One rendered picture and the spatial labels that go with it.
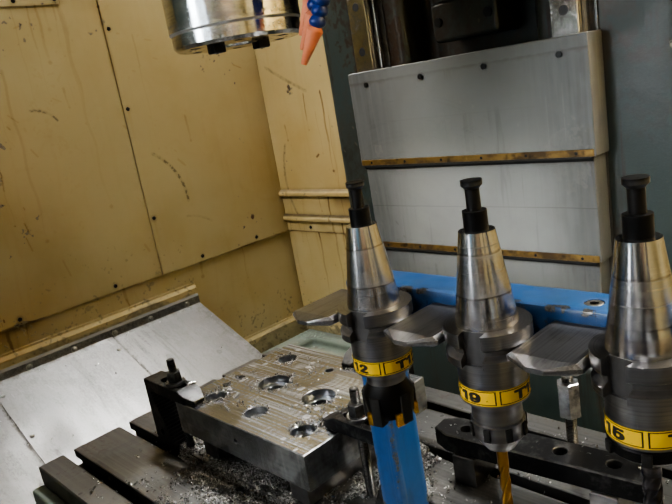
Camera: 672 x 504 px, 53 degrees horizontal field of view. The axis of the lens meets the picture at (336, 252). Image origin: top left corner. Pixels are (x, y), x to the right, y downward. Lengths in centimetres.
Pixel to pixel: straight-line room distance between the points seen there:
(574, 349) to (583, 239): 66
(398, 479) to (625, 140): 63
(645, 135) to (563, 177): 13
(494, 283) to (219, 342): 146
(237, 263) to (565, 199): 123
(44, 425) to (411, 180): 99
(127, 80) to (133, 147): 18
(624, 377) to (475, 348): 10
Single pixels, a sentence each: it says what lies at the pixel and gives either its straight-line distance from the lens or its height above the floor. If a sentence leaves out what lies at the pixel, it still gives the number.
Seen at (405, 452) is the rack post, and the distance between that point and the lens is 70.
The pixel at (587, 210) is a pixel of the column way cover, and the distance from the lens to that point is 109.
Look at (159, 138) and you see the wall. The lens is 194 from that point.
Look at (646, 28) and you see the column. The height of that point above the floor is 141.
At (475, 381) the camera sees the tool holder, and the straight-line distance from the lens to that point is 49.
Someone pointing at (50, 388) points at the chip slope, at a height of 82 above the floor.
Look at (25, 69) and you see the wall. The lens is 182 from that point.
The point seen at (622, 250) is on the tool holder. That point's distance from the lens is 41.
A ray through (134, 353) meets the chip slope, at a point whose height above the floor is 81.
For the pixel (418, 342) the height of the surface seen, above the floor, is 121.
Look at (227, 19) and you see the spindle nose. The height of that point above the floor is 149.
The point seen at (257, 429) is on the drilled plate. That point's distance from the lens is 91.
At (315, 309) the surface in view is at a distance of 60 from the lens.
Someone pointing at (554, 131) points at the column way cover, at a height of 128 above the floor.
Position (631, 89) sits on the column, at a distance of 108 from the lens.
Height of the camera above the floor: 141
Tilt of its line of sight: 14 degrees down
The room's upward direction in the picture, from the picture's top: 10 degrees counter-clockwise
